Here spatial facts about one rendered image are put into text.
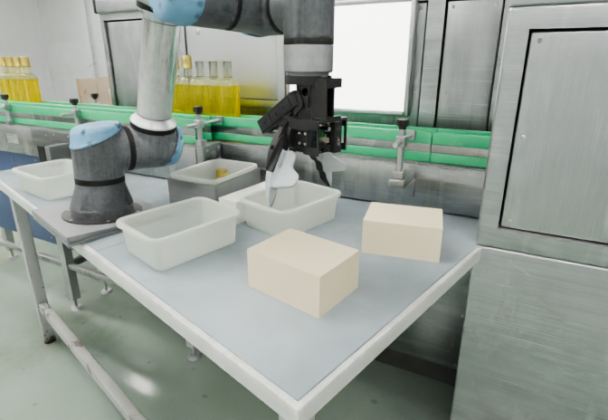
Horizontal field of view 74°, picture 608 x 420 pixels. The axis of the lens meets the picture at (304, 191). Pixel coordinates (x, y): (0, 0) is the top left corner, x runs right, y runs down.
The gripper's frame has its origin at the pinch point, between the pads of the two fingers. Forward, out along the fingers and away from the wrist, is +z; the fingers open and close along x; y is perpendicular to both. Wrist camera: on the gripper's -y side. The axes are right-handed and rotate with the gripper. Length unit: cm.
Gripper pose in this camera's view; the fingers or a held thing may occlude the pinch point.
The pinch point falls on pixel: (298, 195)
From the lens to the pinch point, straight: 69.2
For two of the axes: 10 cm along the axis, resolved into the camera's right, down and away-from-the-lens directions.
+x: 6.8, -2.3, 7.0
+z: -0.1, 9.5, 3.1
